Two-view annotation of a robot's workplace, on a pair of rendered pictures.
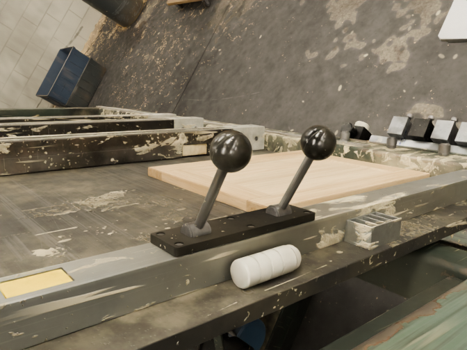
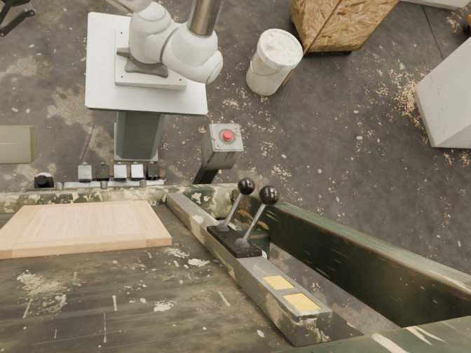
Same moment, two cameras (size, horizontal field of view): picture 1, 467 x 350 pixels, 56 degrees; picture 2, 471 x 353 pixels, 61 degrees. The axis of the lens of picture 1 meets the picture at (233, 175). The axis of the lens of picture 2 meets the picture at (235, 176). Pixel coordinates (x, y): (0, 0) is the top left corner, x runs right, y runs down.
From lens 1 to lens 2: 0.72 m
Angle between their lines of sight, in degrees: 68
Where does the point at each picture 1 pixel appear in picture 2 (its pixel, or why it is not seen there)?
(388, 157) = (114, 195)
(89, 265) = (262, 271)
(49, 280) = (277, 279)
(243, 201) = (142, 240)
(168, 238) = (247, 250)
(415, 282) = not seen: hidden behind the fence
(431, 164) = (146, 194)
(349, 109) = not seen: outside the picture
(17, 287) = (282, 285)
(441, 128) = (119, 170)
